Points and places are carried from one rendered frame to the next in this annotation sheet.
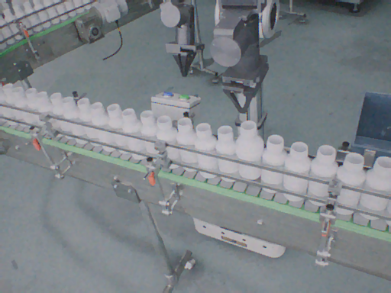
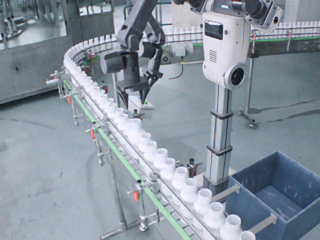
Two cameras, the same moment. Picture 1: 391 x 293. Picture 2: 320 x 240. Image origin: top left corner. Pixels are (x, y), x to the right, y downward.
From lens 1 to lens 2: 0.66 m
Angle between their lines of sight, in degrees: 27
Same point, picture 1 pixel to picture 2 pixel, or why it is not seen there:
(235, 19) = (113, 51)
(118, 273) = (103, 209)
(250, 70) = (128, 83)
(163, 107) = (131, 104)
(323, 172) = (155, 164)
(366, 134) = (275, 186)
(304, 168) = (150, 158)
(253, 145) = (134, 134)
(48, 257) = (77, 180)
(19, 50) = not seen: hidden behind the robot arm
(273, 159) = (140, 147)
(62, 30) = not seen: hidden behind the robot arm
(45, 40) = not seen: hidden behind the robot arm
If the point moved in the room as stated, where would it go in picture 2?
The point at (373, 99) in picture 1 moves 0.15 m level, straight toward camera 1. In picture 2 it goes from (282, 159) to (259, 171)
